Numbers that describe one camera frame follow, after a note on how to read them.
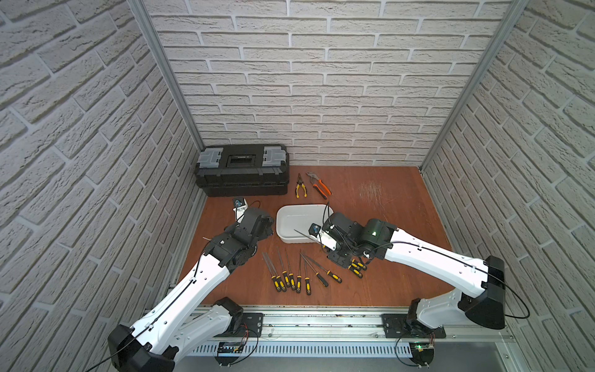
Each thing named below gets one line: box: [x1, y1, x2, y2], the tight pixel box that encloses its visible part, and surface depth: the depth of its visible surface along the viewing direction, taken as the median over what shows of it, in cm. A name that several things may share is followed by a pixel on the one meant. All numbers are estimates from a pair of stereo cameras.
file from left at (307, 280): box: [303, 259, 312, 296], surface depth 83 cm
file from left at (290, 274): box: [284, 247, 297, 291], surface depth 84 cm
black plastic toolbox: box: [194, 143, 290, 198], surface depth 99 cm
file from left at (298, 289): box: [295, 248, 303, 294], surface depth 83 cm
